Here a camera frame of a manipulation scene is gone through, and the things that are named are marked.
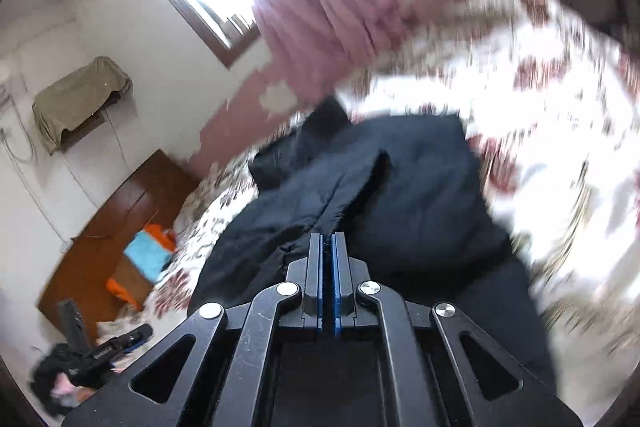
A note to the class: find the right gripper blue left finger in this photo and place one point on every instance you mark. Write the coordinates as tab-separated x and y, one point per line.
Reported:
312	303

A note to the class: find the cloth covered air conditioner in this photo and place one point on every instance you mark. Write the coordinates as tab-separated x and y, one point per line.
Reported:
70	102

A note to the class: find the orange blue brown pillow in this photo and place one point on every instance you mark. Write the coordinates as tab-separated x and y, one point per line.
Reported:
139	268

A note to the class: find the pink cloth at bedside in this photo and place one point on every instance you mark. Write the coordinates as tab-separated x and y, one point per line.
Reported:
67	394

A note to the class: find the black padded jacket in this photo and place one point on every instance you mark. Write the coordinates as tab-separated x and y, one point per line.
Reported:
405	192

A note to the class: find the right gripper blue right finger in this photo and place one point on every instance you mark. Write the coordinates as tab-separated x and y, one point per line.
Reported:
344	303

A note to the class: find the floral bed quilt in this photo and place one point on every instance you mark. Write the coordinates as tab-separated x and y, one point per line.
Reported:
551	107

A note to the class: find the brown wooden headboard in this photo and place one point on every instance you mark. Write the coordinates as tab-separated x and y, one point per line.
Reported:
153	193

